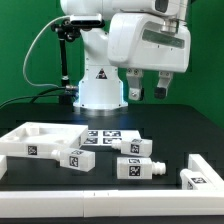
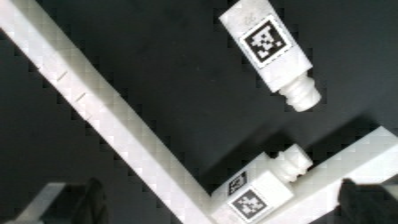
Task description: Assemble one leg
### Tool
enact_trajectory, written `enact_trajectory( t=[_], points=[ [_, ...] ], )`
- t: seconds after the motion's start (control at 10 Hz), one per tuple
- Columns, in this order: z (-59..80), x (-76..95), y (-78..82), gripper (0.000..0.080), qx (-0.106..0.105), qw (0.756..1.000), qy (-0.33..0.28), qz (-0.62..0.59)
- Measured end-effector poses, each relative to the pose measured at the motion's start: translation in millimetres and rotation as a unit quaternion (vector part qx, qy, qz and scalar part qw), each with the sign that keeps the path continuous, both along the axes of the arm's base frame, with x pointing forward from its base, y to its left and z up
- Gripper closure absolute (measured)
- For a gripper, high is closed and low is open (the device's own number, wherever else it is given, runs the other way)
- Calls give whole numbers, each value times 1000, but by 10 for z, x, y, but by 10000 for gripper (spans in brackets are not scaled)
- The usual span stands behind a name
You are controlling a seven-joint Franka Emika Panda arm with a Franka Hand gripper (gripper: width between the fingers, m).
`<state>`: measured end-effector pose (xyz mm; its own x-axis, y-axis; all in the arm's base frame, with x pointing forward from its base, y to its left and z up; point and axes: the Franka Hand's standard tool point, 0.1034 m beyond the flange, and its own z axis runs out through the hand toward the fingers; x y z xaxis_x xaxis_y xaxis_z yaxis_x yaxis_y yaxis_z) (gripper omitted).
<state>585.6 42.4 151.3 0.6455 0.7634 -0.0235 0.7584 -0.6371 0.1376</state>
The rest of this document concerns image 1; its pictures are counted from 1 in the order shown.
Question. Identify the black camera on stand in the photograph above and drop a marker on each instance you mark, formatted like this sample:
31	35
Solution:
68	31

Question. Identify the white U-shaped obstacle fence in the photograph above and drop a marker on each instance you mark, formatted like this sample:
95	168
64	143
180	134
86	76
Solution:
118	203

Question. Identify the fiducial marker sheet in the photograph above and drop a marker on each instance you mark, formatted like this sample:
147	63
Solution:
104	137

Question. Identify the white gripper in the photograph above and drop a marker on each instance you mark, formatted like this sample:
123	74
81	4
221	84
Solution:
136	40

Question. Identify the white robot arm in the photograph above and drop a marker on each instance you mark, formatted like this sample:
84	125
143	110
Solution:
100	89

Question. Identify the white square table top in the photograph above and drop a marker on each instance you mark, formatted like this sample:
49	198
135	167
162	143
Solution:
38	140

